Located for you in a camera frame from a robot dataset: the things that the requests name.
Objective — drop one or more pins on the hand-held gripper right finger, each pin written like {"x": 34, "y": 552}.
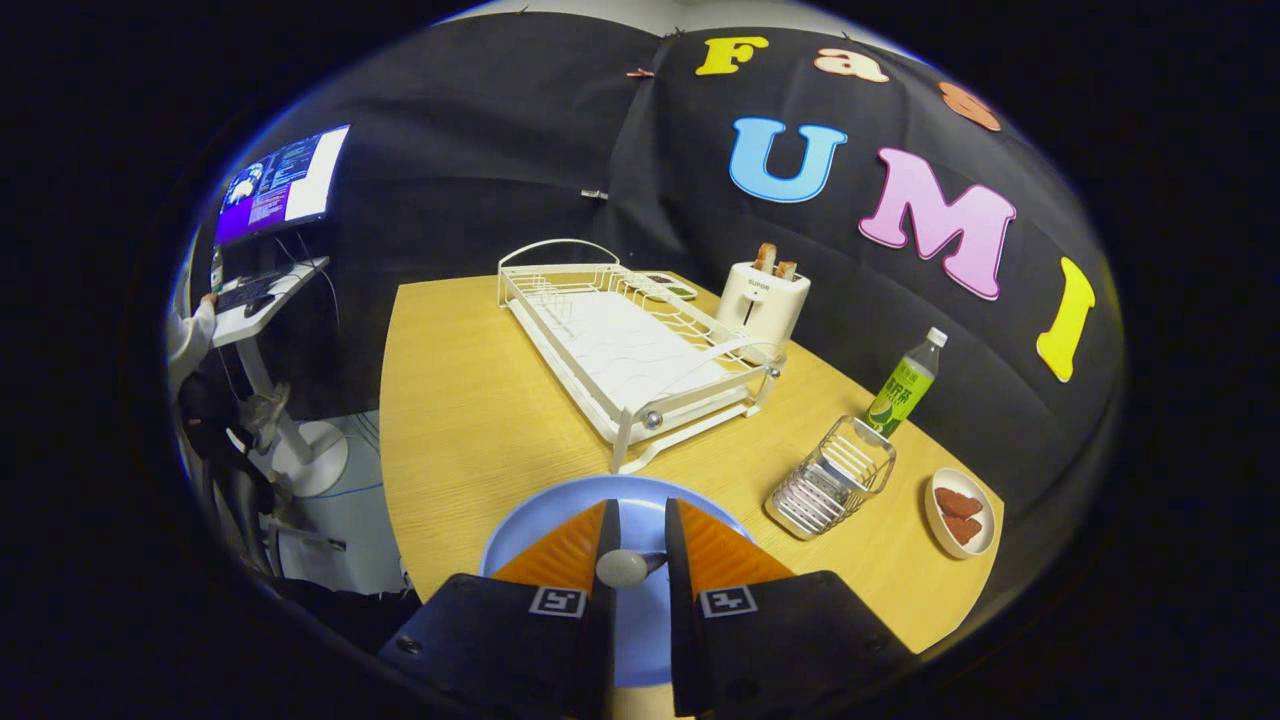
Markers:
{"x": 678, "y": 630}

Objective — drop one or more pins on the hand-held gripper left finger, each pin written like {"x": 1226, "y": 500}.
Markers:
{"x": 606, "y": 640}

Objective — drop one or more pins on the blue plate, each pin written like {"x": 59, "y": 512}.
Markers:
{"x": 545, "y": 510}

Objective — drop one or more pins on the white oval plate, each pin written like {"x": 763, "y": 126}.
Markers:
{"x": 935, "y": 525}

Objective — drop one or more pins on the brown meat piece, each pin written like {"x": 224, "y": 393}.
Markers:
{"x": 958, "y": 502}
{"x": 965, "y": 529}

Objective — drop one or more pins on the green tea bottle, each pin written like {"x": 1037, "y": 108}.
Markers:
{"x": 900, "y": 390}

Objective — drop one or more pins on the white toaster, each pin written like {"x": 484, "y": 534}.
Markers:
{"x": 765, "y": 305}

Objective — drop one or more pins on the divided condiment tray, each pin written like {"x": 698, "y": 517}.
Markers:
{"x": 668, "y": 286}

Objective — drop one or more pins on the white standing desk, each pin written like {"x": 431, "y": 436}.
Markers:
{"x": 300, "y": 460}

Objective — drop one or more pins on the toasted bread slice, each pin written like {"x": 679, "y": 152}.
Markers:
{"x": 766, "y": 257}
{"x": 786, "y": 269}

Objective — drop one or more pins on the black computer mouse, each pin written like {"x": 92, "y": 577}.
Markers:
{"x": 259, "y": 305}

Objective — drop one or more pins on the black keyboard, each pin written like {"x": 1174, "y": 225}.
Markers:
{"x": 248, "y": 291}

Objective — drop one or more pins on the small drink bottle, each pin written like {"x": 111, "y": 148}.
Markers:
{"x": 216, "y": 270}

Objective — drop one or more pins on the computer monitor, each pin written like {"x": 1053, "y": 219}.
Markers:
{"x": 285, "y": 185}

